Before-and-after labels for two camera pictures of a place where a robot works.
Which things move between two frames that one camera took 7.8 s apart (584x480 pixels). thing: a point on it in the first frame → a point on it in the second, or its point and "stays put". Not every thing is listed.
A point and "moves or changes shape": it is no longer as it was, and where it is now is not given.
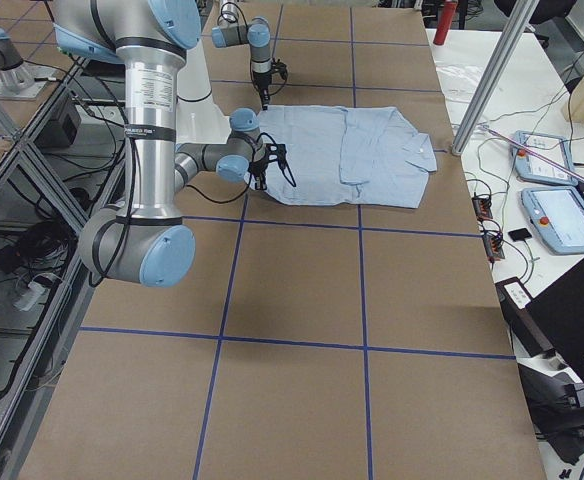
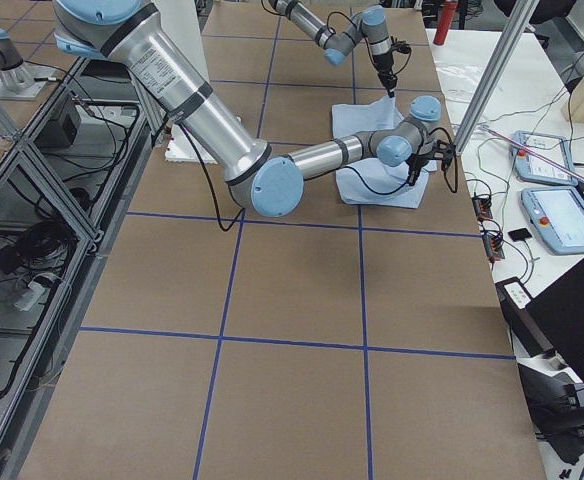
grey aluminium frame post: [513, 33] stays put
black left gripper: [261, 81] → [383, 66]
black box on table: [514, 296] stays put
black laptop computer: [569, 391] stays put
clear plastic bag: [459, 82] stays put
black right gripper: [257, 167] → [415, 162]
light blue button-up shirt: [325, 155] moves or changes shape
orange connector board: [483, 207] stays put
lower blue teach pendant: [565, 219] stays put
